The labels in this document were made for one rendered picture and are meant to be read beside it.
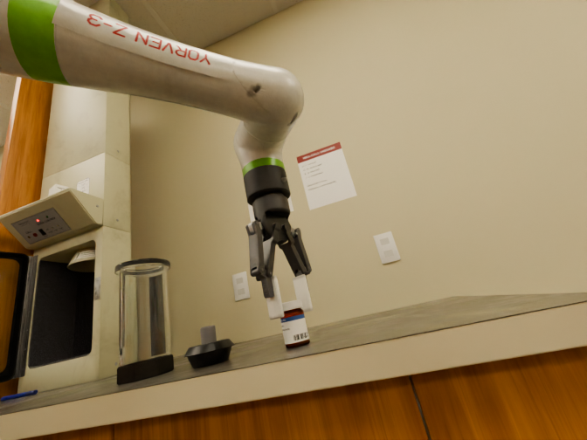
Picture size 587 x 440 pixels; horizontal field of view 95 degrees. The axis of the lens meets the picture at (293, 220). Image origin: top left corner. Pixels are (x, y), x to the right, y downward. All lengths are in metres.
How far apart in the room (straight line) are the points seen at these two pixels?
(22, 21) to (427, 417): 0.68
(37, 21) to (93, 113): 0.92
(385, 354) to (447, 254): 0.80
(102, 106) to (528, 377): 1.45
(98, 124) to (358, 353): 1.26
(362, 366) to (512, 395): 0.16
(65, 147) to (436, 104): 1.54
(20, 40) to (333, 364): 0.56
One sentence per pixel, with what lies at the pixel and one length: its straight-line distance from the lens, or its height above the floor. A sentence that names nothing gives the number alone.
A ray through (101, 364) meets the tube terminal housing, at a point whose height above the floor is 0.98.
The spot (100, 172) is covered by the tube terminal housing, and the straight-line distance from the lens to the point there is 1.23.
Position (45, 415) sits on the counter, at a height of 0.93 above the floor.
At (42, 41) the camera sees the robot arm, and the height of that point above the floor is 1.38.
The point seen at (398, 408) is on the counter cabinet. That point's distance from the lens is 0.41.
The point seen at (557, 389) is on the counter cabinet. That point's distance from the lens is 0.44.
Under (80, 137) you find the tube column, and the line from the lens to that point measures 1.42.
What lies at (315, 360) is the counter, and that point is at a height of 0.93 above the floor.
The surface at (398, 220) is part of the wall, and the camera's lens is 1.13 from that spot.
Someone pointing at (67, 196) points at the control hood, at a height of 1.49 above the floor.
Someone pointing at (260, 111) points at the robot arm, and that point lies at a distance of 0.50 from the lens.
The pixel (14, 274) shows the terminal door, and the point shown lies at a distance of 1.31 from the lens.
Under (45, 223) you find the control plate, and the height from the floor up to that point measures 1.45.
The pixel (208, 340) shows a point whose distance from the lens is 0.57.
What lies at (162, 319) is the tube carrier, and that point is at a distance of 0.65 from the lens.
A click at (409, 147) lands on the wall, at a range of 1.26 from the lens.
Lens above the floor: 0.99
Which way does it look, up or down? 19 degrees up
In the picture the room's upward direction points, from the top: 13 degrees counter-clockwise
